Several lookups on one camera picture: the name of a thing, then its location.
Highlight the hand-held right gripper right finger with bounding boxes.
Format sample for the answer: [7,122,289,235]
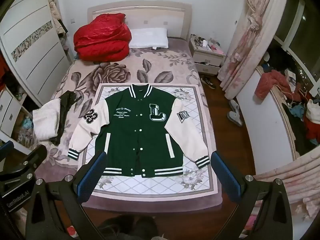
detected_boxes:
[211,151,293,240]

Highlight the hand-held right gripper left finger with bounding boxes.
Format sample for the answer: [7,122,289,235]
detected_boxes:
[25,151,113,240]

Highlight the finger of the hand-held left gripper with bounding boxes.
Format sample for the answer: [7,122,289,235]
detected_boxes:
[0,140,14,161]
[0,144,48,183]

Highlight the green varsity jacket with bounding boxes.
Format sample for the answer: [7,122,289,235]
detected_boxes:
[68,83,211,178]

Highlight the pile of mixed clothes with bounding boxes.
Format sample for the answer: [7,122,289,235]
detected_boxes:
[282,90,320,153]

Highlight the white towel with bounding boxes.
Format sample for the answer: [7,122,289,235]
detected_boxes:
[32,99,62,140]

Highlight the black garment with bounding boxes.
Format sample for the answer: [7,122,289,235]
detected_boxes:
[49,91,77,146]

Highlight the grey slipper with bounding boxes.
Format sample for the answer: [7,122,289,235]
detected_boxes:
[227,110,243,127]
[229,99,241,113]

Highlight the white floral mat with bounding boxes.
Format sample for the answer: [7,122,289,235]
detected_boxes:
[77,82,222,198]

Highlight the pink ruffled cloth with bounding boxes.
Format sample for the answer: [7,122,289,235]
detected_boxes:
[254,152,320,240]

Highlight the red hanging garment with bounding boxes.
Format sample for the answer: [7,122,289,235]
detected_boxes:
[0,54,9,85]

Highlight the black sneaker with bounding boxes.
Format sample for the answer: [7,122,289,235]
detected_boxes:
[201,76,217,89]

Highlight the red padded jacket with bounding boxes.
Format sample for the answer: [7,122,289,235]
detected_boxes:
[254,69,292,100]

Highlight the bed with floral sheet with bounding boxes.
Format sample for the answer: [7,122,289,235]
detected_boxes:
[32,36,223,209]

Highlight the white wardrobe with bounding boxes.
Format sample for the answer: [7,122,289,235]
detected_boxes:
[0,0,73,108]

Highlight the white nightstand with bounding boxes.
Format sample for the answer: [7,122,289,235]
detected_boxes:
[188,34,225,75]

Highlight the red quilt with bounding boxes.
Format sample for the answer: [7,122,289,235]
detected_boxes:
[73,13,132,62]

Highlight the heap of small toiletries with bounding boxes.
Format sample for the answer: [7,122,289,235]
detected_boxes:
[191,34,225,55]

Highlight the pink floral curtain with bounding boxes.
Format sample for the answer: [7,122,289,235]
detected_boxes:
[217,0,290,99]

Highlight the beige hanging garment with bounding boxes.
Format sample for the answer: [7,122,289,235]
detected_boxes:
[47,0,68,36]

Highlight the white pillow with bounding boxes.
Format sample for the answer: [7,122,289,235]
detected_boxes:
[128,27,169,49]

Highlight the beige headboard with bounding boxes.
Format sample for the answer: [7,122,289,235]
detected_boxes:
[87,2,193,41]

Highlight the window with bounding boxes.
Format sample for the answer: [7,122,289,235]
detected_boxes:
[272,0,320,87]

